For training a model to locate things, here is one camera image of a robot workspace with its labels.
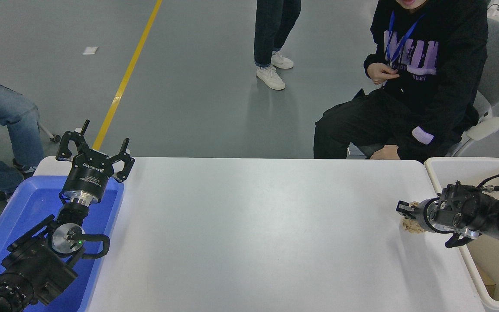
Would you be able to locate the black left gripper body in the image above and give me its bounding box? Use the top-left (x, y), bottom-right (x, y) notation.
top-left (62, 149), bottom-right (115, 202)

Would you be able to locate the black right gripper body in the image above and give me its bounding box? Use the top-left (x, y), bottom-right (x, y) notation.
top-left (413, 198), bottom-right (428, 232)

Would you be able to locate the tan paper ball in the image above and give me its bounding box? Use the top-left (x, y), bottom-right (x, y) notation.
top-left (400, 201), bottom-right (426, 234)

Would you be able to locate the person's left hand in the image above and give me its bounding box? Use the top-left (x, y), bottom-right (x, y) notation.
top-left (370, 145), bottom-right (400, 160)

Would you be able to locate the person's right hand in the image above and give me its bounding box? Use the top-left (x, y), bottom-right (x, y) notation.
top-left (367, 62), bottom-right (400, 85)

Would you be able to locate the person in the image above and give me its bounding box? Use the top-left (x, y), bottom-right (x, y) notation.
top-left (254, 0), bottom-right (302, 91)
top-left (313, 0), bottom-right (489, 160)
top-left (0, 76), bottom-right (45, 202)

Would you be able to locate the blue plastic tray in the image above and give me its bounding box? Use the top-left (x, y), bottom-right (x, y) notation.
top-left (0, 175), bottom-right (125, 312)

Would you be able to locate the brown cardboard scrap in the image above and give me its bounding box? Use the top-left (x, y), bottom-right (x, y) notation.
top-left (475, 264), bottom-right (496, 299)

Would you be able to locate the blue lanyard with white badge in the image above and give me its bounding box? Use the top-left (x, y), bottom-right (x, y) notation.
top-left (382, 11), bottom-right (426, 87)

